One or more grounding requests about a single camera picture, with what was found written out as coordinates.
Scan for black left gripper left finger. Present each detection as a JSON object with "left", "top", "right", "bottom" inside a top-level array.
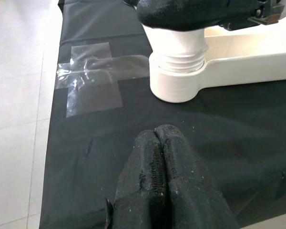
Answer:
[{"left": 104, "top": 128, "right": 169, "bottom": 229}]

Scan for white plastic table leg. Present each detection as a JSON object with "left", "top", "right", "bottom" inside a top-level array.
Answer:
[{"left": 143, "top": 23, "right": 209, "bottom": 73}]

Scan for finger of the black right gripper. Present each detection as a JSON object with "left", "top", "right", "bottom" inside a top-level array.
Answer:
[{"left": 123, "top": 0, "right": 258, "bottom": 31}]

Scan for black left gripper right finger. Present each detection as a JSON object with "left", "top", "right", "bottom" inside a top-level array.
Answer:
[{"left": 156, "top": 123, "right": 241, "bottom": 229}]

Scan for white plastic table top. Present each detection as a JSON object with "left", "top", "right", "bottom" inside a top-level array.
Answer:
[{"left": 149, "top": 22, "right": 286, "bottom": 104}]

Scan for clear crossed tape patch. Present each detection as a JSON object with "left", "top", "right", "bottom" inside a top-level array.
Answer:
[{"left": 56, "top": 42, "right": 150, "bottom": 118}]

